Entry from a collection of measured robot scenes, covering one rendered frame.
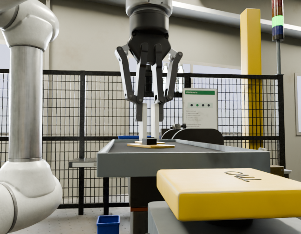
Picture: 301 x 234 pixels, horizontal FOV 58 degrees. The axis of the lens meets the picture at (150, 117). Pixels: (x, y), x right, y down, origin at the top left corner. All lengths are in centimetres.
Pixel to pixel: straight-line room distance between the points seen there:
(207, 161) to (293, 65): 487
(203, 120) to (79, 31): 212
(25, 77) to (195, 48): 315
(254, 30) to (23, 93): 151
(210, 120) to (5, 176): 119
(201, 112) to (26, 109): 108
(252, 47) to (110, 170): 179
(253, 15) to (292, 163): 329
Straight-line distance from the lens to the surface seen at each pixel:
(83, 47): 335
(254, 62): 193
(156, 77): 51
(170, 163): 21
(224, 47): 418
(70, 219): 164
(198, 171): 16
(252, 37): 197
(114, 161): 21
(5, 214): 89
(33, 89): 96
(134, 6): 53
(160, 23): 51
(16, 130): 95
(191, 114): 169
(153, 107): 50
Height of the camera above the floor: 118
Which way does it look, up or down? 3 degrees up
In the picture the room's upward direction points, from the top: straight up
